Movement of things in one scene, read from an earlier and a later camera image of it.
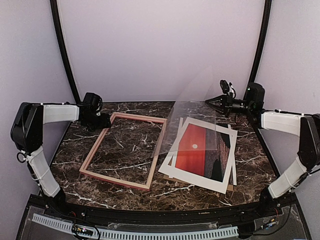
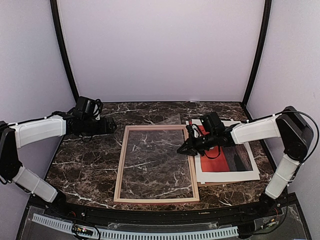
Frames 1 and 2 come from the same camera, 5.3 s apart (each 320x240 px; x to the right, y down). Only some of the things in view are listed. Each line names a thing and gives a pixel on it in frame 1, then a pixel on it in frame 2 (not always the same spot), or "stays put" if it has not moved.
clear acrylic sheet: (192, 126) → (150, 162)
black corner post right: (262, 41) stays put
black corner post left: (55, 13) stays put
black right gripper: (226, 103) → (190, 150)
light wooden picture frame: (84, 168) → (120, 167)
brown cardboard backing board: (229, 187) → (214, 183)
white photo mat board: (196, 179) → (203, 177)
